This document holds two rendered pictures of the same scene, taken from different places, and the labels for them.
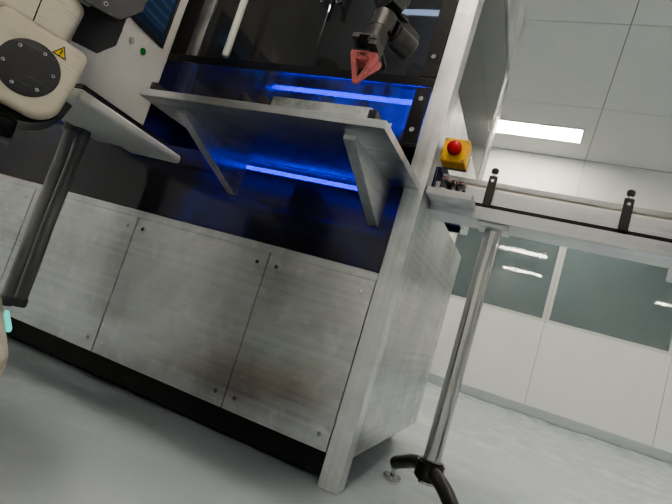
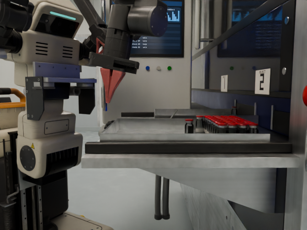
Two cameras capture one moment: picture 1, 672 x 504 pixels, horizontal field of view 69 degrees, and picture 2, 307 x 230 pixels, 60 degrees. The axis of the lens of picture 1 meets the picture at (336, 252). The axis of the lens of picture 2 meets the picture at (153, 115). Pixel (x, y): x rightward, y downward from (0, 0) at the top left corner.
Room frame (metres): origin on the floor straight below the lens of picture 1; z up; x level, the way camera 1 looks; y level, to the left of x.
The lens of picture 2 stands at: (0.94, -0.51, 1.01)
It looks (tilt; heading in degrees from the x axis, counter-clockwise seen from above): 6 degrees down; 67
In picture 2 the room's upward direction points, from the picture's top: straight up
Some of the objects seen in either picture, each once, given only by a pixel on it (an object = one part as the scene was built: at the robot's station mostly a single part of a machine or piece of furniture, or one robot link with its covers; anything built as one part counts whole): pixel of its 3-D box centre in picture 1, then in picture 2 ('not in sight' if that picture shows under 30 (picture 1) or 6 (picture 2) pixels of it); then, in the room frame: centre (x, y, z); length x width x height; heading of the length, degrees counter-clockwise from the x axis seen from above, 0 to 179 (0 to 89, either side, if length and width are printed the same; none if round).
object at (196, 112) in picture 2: not in sight; (199, 116); (1.48, 0.34, 0.90); 0.34 x 0.26 x 0.04; 157
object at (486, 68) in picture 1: (486, 78); not in sight; (1.82, -0.37, 1.51); 0.85 x 0.01 x 0.59; 157
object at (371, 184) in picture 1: (363, 185); (197, 182); (1.25, -0.02, 0.80); 0.34 x 0.03 x 0.13; 157
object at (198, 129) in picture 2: not in sight; (199, 123); (1.34, 0.12, 0.91); 0.02 x 0.02 x 0.05
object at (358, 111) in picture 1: (342, 139); (178, 131); (1.25, 0.07, 0.90); 0.34 x 0.26 x 0.04; 157
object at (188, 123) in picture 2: not in sight; (188, 129); (1.27, 0.06, 0.90); 0.02 x 0.02 x 0.04
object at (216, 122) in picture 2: not in sight; (214, 128); (1.33, 0.03, 0.91); 0.18 x 0.02 x 0.05; 67
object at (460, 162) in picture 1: (456, 154); not in sight; (1.37, -0.25, 1.00); 0.08 x 0.07 x 0.07; 157
